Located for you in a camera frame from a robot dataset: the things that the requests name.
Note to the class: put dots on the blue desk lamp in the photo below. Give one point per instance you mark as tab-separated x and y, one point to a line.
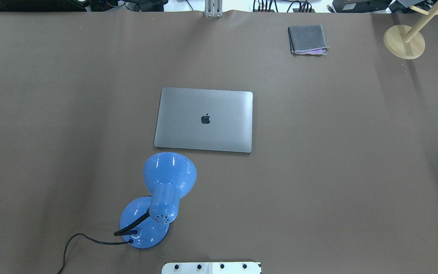
145	221

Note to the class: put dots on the aluminium frame post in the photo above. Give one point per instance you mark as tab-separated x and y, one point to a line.
213	8

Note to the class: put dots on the wooden cup stand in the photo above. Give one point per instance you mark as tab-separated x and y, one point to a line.
406	42

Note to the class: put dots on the folded grey cloth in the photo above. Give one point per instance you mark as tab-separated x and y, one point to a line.
307	40

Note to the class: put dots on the grey laptop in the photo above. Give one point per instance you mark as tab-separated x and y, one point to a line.
205	119

